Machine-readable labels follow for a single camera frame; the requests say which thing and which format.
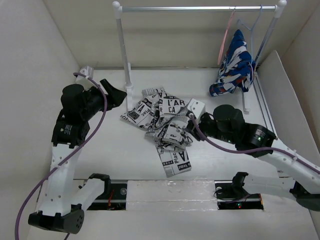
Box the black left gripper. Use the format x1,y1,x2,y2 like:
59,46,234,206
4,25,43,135
81,79,126,120

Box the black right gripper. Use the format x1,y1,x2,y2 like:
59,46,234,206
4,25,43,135
184,112,236,144

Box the newspaper print trousers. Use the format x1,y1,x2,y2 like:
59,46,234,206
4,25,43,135
120,87,193,178

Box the pink clothes hanger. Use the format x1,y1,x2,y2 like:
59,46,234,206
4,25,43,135
217,10,235,65

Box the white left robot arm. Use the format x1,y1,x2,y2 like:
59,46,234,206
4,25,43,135
28,79,127,235

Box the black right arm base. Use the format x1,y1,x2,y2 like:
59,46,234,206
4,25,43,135
213,180,264,211

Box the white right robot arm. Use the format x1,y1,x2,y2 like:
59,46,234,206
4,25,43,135
186,99,320,212

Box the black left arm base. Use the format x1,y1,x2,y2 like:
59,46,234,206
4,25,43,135
87,180,128,211

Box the light blue clothes hanger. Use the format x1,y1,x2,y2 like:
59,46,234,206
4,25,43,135
236,4,263,63

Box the blue patterned garment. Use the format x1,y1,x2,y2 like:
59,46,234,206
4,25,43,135
209,29,256,97

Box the white clothes rack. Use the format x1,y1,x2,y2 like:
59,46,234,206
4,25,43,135
112,0,287,111

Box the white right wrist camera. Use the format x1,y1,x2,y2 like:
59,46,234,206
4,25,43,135
186,98,206,119

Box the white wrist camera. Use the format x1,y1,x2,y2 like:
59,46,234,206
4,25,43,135
76,65,94,82
186,98,206,119

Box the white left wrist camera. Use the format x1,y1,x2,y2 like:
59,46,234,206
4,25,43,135
76,65,94,82

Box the aluminium rail right side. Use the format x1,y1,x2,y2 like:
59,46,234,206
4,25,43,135
252,71,277,135

